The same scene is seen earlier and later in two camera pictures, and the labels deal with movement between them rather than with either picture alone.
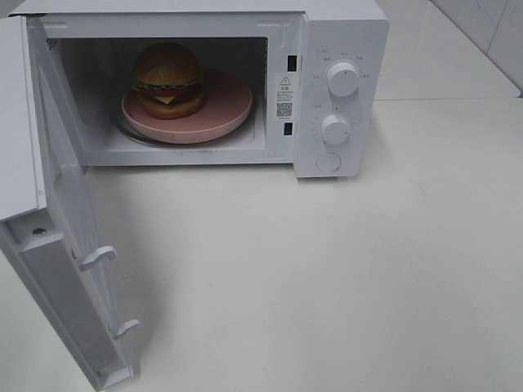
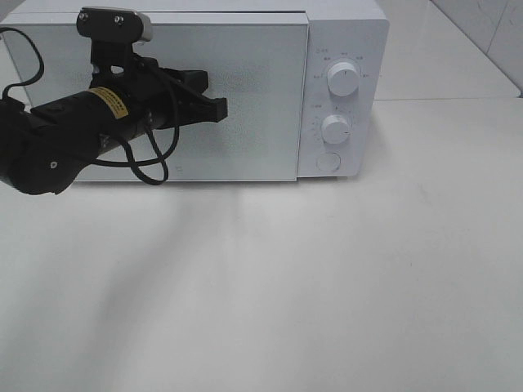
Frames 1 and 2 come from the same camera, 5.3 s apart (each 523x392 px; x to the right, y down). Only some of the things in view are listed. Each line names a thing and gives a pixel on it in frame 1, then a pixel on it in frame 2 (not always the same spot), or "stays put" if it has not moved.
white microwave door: x=49 y=238 -> x=259 y=63
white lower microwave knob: x=334 y=130 stays put
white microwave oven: x=223 y=82 stays put
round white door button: x=328 y=162 stays put
